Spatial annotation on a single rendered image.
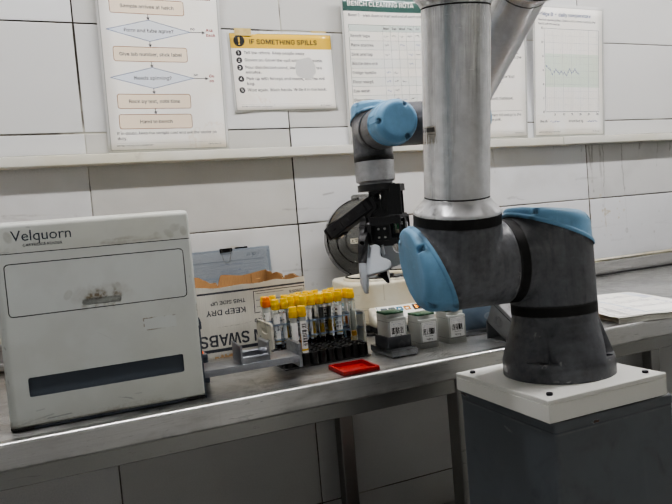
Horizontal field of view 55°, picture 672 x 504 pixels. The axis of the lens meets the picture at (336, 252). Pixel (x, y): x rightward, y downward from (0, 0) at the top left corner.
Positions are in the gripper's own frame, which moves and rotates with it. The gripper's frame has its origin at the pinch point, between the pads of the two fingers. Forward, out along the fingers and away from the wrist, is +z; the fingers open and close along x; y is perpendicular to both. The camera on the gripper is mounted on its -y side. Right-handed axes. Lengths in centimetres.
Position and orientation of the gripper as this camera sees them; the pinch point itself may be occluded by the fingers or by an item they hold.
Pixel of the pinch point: (374, 288)
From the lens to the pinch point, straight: 125.1
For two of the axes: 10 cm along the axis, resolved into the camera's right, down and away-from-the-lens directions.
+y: 9.3, -0.6, -3.5
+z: 0.9, 9.9, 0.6
